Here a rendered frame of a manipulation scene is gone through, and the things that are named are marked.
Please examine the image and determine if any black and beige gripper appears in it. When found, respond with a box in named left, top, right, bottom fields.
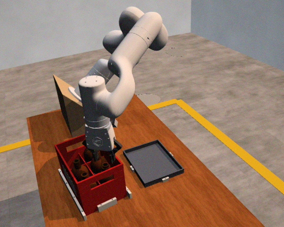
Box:
left=82, top=122, right=122, bottom=164

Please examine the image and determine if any red crate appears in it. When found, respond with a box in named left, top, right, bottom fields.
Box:
left=56, top=135, right=127, bottom=216

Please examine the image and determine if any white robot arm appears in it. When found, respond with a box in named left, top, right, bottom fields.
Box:
left=68, top=7, right=168, bottom=128

